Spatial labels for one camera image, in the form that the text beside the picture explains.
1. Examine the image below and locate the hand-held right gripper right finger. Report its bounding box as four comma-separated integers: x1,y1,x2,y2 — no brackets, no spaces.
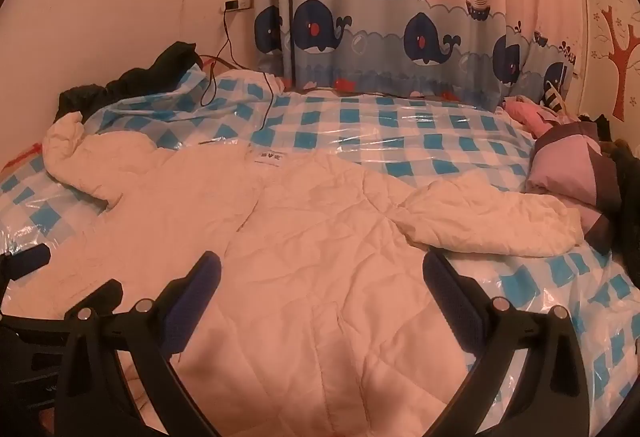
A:
422,249,591,437

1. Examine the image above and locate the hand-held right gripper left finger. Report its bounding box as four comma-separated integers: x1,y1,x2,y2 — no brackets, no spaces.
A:
54,252,222,437

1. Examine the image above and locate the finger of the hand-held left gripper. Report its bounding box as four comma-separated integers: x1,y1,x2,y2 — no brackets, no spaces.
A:
0,279,124,333
0,244,52,303

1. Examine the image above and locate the white quilted coat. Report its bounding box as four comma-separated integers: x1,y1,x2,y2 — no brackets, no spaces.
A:
7,111,583,437

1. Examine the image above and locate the blue checkered plastic sheet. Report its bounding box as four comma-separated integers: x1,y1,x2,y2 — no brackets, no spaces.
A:
0,67,640,437

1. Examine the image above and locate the pink purple quilted pillow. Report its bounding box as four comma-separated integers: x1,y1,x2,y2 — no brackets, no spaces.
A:
522,122,621,258

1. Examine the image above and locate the pink plush toy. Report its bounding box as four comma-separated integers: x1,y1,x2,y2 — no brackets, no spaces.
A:
502,97,566,138

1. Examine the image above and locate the dark cloth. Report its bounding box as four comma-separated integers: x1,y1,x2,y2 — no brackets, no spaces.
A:
580,114,640,278

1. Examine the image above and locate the black jacket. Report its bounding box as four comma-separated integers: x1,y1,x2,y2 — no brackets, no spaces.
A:
56,41,201,122

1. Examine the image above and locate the red tree wall sticker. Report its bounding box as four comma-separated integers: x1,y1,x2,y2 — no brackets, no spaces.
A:
597,4,640,122

